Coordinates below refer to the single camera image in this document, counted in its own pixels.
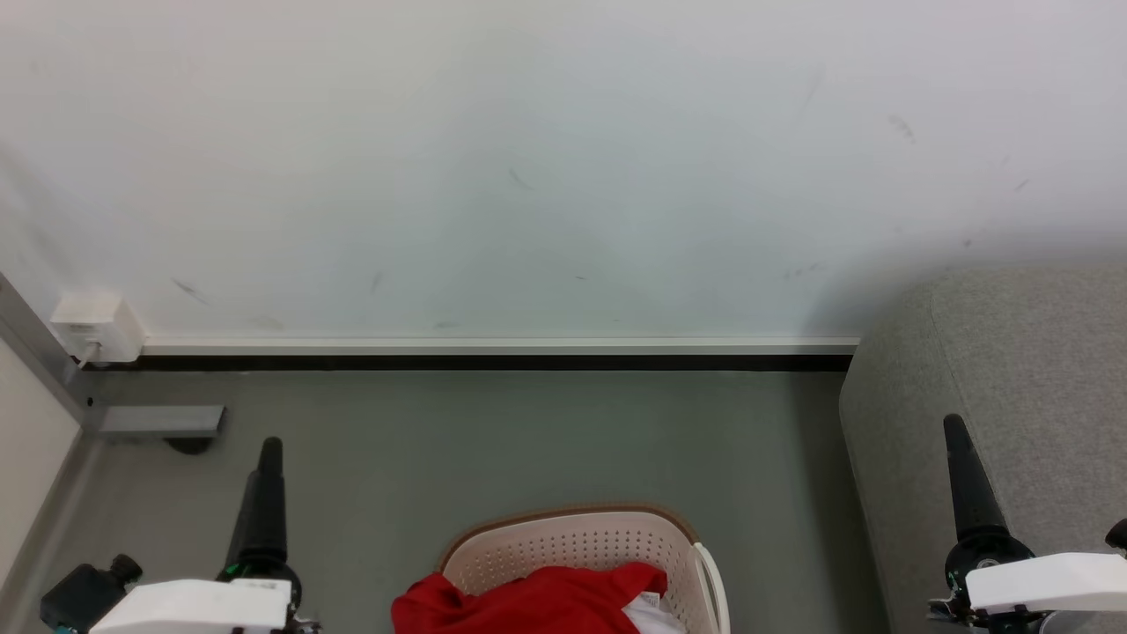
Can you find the black round frame foot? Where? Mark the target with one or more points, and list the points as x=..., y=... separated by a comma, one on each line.
x=189, y=445

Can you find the white partition panel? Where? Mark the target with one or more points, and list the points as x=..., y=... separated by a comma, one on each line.
x=31, y=440

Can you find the grey fabric sofa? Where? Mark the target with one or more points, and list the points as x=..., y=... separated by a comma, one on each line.
x=1039, y=370

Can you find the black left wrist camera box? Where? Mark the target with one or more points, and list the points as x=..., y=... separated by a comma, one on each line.
x=84, y=594

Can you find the red garment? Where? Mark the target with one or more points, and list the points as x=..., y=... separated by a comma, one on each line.
x=528, y=603

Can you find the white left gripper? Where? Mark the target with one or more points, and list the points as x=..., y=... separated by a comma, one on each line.
x=202, y=608

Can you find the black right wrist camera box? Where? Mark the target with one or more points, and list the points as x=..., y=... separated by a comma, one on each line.
x=1118, y=534

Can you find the white wall outlet box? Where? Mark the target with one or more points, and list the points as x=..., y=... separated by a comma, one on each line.
x=97, y=321

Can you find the beige perforated laundry basket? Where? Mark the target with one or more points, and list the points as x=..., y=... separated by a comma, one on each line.
x=563, y=546

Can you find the grey metal partition frame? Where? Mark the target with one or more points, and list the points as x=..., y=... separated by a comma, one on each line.
x=158, y=421

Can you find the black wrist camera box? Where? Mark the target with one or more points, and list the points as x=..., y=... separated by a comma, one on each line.
x=1118, y=534
x=84, y=594

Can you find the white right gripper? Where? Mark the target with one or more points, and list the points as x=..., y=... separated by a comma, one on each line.
x=1048, y=581

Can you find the white cloth with label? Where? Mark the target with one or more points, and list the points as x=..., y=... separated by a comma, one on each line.
x=656, y=616

